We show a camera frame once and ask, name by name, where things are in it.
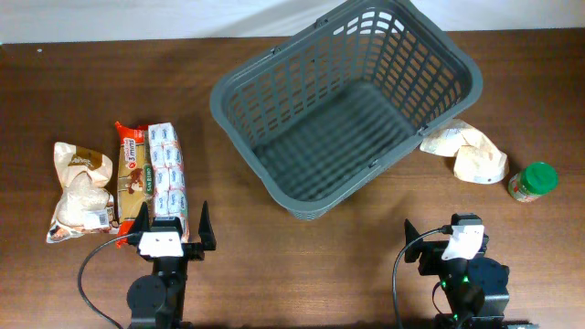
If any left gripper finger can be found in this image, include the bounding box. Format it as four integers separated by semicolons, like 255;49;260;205
129;202;150;246
197;201;217;251

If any red orange pasta packet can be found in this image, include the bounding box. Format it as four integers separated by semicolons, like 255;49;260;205
115;122;154;237

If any tissue packets multipack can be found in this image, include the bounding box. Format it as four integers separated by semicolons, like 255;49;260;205
148;122;190;242

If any cream paper bag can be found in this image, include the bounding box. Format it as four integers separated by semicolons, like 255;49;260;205
420;119;509;185

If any green lid glass jar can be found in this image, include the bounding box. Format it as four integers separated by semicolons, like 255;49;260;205
507;162;558;203

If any grey plastic shopping basket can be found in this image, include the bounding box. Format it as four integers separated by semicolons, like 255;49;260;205
210;0;483;220

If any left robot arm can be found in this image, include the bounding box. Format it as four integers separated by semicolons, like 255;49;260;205
126;203;217;329

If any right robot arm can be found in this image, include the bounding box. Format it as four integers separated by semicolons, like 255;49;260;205
392;213;537;329

